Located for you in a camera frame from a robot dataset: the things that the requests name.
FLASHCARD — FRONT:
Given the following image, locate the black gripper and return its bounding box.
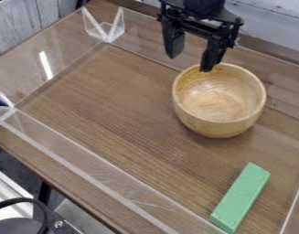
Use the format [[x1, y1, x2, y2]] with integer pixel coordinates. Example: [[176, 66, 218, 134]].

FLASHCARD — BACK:
[[158, 0, 244, 72]]

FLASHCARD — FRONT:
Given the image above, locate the green rectangular block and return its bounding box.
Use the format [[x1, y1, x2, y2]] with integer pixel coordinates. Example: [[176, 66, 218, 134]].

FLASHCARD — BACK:
[[210, 163, 270, 234]]

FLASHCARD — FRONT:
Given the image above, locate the light wooden bowl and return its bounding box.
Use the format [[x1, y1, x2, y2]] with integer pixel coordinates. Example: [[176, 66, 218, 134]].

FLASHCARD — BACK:
[[172, 63, 266, 138]]

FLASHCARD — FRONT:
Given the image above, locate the black table leg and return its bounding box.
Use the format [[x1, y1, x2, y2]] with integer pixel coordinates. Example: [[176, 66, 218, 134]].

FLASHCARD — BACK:
[[37, 182, 52, 205]]

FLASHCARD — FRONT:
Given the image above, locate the clear acrylic enclosure wall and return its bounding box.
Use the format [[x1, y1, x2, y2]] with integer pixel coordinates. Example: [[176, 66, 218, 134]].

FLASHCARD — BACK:
[[0, 2, 299, 234]]

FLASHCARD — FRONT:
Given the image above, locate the grey metal base plate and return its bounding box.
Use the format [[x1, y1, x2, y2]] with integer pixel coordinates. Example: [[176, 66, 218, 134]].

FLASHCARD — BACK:
[[53, 199, 115, 234]]

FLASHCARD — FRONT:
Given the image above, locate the black cable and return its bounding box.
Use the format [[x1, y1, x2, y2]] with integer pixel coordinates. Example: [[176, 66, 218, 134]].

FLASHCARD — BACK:
[[0, 197, 49, 234]]

